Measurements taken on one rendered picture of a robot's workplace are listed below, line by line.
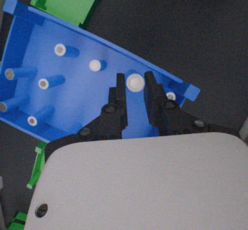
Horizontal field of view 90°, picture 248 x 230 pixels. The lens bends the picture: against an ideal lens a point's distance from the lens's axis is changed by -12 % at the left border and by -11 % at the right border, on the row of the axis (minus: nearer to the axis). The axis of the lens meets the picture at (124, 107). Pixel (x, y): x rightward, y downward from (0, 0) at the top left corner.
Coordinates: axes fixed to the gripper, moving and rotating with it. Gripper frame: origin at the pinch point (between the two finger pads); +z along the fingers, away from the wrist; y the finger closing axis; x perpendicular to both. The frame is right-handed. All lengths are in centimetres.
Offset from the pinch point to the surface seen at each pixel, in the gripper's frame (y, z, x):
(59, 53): -9.8, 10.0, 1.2
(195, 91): 9.0, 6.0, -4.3
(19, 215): -81, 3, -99
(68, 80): -11.6, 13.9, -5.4
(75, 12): -18, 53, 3
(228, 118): 49, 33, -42
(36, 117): -15.8, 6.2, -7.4
